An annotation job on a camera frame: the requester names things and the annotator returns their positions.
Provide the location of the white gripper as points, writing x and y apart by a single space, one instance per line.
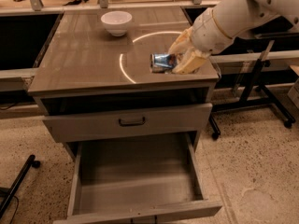
206 35

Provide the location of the blue silver redbull can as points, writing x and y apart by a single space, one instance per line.
160 63

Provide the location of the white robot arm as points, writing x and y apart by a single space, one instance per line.
236 17

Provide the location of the grey drawer cabinet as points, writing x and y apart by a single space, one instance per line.
87 70

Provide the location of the open grey middle drawer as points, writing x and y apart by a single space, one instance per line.
151 179

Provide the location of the black rolling side table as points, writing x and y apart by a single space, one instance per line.
255 92

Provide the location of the white ceramic bowl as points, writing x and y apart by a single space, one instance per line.
116 22

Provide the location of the black stand leg with wheel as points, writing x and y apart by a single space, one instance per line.
7 194

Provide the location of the black drawer handle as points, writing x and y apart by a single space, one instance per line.
132 122

